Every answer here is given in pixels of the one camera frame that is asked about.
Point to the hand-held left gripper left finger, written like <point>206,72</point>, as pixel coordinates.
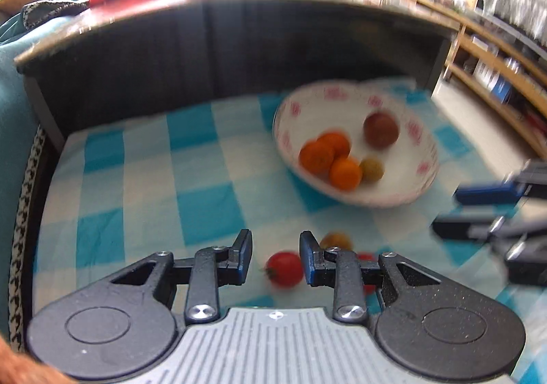
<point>245,255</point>

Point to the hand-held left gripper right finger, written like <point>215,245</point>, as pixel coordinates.
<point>304,258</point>

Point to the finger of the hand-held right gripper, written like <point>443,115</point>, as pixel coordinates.
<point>487,192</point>
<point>457,228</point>

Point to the red cherry tomato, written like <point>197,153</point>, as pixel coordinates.
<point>366,257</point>
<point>284,267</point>

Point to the yellow-orange cherry tomato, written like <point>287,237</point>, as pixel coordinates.
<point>336,241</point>

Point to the white floral bowl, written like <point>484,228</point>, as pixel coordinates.
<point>384,191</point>

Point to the small orange mandarin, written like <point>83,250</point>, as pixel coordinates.
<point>316,156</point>
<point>345,173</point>
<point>337,143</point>

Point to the yellow-green cherry tomato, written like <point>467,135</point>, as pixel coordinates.
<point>371,169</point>

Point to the dark red-brown tomato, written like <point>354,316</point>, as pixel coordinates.
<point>381,129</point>

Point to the person's left forearm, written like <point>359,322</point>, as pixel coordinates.
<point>21,367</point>

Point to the blue box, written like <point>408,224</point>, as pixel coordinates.
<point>501,89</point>

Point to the white box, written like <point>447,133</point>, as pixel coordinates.
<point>485,73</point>

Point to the wooden TV stand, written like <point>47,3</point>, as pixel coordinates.
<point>491,63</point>

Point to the blue checkered tablecloth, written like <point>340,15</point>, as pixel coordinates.
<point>128,196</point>

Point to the dark wooden coffee table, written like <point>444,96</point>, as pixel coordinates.
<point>149,67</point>

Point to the houndstooth pillow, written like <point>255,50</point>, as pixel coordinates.
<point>51,8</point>

